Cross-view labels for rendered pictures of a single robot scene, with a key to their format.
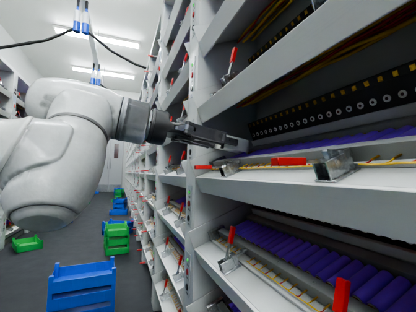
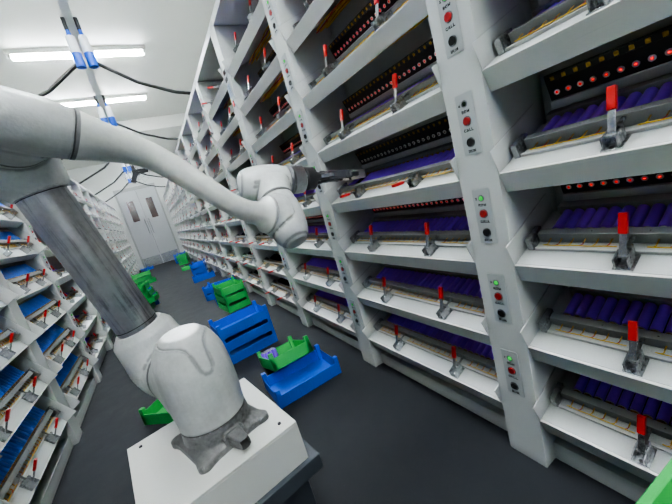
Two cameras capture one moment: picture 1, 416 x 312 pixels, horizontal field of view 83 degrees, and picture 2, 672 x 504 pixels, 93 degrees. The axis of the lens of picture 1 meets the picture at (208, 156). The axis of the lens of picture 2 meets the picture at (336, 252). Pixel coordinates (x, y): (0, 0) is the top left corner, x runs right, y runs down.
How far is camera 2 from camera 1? 0.62 m
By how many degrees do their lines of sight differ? 17
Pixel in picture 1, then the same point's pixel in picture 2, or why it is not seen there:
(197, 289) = (353, 275)
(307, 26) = (391, 120)
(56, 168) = (296, 216)
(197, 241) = (345, 245)
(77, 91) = (269, 173)
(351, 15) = (408, 120)
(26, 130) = (277, 203)
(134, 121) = (300, 180)
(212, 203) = (346, 218)
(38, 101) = (252, 185)
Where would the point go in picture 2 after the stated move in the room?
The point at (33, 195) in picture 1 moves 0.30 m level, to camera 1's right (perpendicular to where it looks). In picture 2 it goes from (295, 229) to (399, 199)
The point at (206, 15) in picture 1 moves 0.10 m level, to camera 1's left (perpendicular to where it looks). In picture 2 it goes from (300, 72) to (273, 78)
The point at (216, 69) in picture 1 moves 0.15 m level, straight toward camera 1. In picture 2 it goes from (321, 115) to (325, 104)
